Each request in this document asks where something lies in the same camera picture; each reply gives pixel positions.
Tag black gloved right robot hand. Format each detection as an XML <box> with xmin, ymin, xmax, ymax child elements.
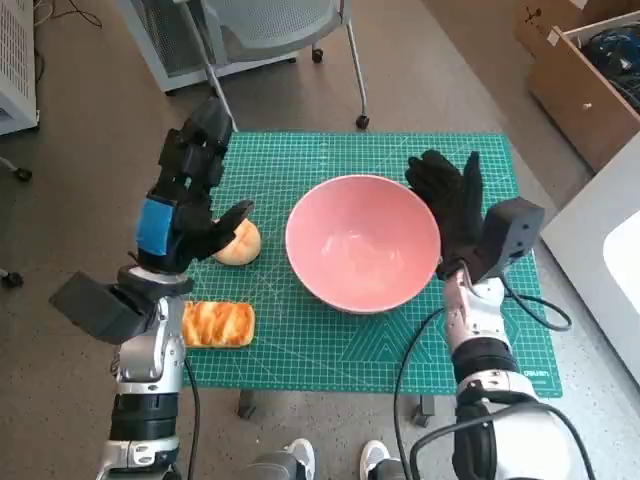
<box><xmin>404</xmin><ymin>149</ymin><xmax>485</xmax><ymax>281</ymax></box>

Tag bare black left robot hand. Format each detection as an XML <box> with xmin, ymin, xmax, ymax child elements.
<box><xmin>128</xmin><ymin>97</ymin><xmax>255</xmax><ymax>275</ymax></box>

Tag round bread bun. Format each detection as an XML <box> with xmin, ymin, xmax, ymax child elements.
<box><xmin>212</xmin><ymin>219</ymin><xmax>262</xmax><ymax>266</ymax></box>

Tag pink bowl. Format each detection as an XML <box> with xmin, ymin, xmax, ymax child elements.
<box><xmin>284</xmin><ymin>173</ymin><xmax>442</xmax><ymax>315</ymax></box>

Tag long braided bread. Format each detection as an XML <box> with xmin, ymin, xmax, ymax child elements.
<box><xmin>182</xmin><ymin>299</ymin><xmax>256</xmax><ymax>349</ymax></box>

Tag white desk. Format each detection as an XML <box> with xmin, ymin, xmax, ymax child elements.
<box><xmin>539</xmin><ymin>132</ymin><xmax>640</xmax><ymax>389</ymax></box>

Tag wooden crate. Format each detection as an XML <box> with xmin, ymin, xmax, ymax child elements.
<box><xmin>528</xmin><ymin>14</ymin><xmax>640</xmax><ymax>174</ymax></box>

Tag chair base with casters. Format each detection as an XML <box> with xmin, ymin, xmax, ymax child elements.
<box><xmin>0</xmin><ymin>154</ymin><xmax>34</xmax><ymax>289</ymax></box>

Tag white rounded object on desk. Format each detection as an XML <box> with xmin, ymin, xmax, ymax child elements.
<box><xmin>602</xmin><ymin>209</ymin><xmax>640</xmax><ymax>326</ymax></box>

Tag green cutting mat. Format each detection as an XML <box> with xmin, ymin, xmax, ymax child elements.
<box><xmin>179</xmin><ymin>130</ymin><xmax>564</xmax><ymax>399</ymax></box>

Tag grey office chair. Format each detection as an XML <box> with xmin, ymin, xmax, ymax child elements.
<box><xmin>197</xmin><ymin>0</ymin><xmax>374</xmax><ymax>131</ymax></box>

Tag cardboard box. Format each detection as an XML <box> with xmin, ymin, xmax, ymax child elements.
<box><xmin>513</xmin><ymin>0</ymin><xmax>621</xmax><ymax>57</ymax></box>

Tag white perforated appliance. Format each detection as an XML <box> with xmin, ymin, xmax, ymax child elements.
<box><xmin>0</xmin><ymin>0</ymin><xmax>44</xmax><ymax>136</ymax></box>

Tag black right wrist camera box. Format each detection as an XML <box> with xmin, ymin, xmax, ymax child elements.
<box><xmin>462</xmin><ymin>196</ymin><xmax>546</xmax><ymax>286</ymax></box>

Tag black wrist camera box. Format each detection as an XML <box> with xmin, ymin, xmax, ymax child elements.
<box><xmin>48</xmin><ymin>272</ymin><xmax>151</xmax><ymax>346</ymax></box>
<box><xmin>462</xmin><ymin>196</ymin><xmax>546</xmax><ymax>286</ymax></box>

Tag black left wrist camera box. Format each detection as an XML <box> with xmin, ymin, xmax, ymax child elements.
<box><xmin>48</xmin><ymin>272</ymin><xmax>151</xmax><ymax>346</ymax></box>

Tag black camera cable loop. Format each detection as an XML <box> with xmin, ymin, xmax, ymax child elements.
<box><xmin>502</xmin><ymin>284</ymin><xmax>574</xmax><ymax>331</ymax></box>

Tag long black right arm cable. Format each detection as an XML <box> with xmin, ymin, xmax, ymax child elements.
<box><xmin>393</xmin><ymin>307</ymin><xmax>449</xmax><ymax>480</ymax></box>

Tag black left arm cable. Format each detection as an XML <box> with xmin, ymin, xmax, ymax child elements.
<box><xmin>182</xmin><ymin>359</ymin><xmax>202</xmax><ymax>480</ymax></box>

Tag black right shoulder cable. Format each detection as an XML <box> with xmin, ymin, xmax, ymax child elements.
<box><xmin>409</xmin><ymin>401</ymin><xmax>599</xmax><ymax>480</ymax></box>

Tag bundle of cables in crate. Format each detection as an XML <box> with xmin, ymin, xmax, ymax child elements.
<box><xmin>582</xmin><ymin>22</ymin><xmax>640</xmax><ymax>109</ymax></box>

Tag black floor cable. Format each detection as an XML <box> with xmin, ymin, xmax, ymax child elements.
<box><xmin>34</xmin><ymin>0</ymin><xmax>104</xmax><ymax>31</ymax></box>

